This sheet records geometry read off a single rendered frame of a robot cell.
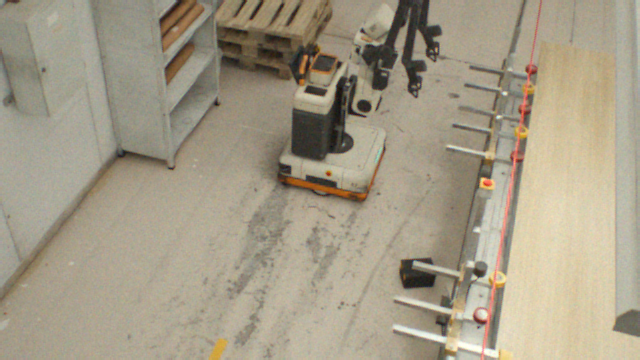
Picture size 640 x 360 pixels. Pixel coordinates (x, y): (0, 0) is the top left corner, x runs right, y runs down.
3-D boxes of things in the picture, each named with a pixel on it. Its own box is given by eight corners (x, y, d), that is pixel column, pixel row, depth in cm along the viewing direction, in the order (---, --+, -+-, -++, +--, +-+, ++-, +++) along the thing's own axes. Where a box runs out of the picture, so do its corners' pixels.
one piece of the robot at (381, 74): (365, 88, 478) (368, 60, 463) (375, 66, 498) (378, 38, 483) (389, 93, 475) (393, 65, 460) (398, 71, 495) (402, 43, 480)
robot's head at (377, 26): (360, 28, 455) (377, 15, 445) (368, 13, 470) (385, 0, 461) (375, 45, 459) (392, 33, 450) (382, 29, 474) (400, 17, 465)
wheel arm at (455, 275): (411, 269, 371) (412, 264, 368) (413, 265, 373) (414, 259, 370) (497, 292, 363) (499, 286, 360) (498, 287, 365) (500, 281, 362)
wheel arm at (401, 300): (392, 304, 353) (393, 298, 350) (394, 299, 356) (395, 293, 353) (482, 328, 345) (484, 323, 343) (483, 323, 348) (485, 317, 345)
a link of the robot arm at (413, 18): (414, -7, 423) (410, 2, 415) (424, -5, 422) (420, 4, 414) (403, 57, 452) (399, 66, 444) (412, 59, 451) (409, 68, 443)
